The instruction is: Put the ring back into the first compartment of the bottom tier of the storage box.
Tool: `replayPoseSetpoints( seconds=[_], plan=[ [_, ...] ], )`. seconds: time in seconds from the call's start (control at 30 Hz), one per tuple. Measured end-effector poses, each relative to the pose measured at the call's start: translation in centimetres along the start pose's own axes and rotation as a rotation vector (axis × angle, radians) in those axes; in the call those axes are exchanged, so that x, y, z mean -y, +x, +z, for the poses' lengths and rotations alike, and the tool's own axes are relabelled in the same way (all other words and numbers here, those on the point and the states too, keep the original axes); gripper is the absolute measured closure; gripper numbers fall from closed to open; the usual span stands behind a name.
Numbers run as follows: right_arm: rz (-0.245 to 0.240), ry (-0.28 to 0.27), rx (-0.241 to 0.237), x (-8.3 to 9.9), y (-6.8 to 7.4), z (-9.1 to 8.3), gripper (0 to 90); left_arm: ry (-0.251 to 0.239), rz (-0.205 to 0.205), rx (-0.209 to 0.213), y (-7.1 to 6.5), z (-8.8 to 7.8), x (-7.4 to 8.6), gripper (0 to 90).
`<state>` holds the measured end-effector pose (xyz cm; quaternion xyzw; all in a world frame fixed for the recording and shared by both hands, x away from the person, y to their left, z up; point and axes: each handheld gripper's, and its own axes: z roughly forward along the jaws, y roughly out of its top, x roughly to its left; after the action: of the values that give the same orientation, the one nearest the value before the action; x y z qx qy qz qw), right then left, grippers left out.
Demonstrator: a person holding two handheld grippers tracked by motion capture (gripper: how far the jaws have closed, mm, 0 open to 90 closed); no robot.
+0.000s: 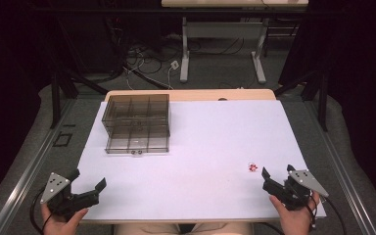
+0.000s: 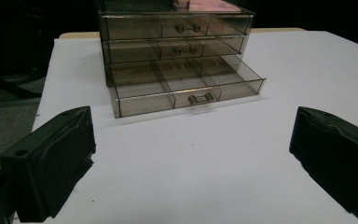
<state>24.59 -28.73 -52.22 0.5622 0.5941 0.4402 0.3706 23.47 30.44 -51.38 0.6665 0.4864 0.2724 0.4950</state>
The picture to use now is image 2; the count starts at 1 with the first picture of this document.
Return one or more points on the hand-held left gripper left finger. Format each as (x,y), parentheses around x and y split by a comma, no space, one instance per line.
(52,161)

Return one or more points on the large smoky clear acrylic drawer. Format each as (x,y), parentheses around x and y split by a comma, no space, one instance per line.
(186,84)

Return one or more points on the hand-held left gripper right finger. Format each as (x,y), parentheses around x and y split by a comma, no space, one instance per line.
(338,158)

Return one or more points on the dark metal stand leg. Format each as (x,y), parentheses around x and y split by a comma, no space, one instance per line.
(11,89)

